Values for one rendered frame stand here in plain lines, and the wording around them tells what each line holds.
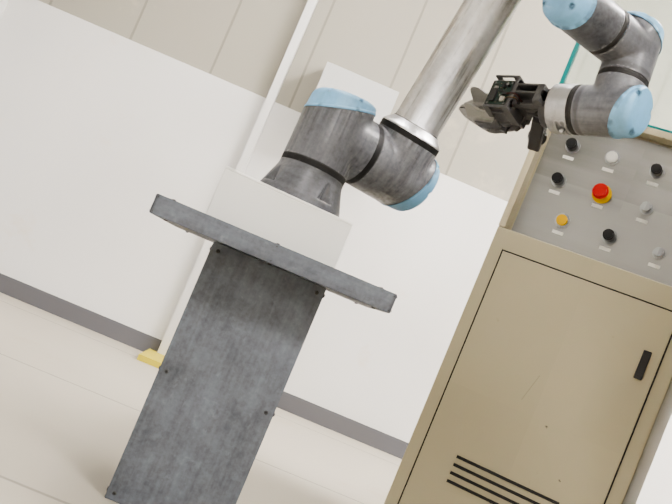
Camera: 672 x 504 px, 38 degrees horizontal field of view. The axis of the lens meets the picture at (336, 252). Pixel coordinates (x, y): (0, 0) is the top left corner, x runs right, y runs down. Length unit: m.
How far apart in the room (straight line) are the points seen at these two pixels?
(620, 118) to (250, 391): 0.89
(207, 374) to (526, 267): 0.97
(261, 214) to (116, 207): 2.66
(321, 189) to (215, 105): 2.60
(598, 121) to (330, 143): 0.61
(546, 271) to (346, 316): 2.09
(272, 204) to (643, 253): 1.05
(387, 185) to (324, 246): 0.26
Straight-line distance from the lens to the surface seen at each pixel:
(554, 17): 1.72
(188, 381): 2.01
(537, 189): 2.69
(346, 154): 2.10
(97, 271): 4.61
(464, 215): 4.63
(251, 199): 1.99
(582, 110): 1.76
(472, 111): 1.91
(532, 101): 1.83
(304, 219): 1.99
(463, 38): 2.21
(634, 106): 1.74
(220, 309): 2.00
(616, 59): 1.78
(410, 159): 2.17
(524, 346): 2.56
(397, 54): 4.71
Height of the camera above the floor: 0.53
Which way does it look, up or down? 3 degrees up
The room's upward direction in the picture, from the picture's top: 23 degrees clockwise
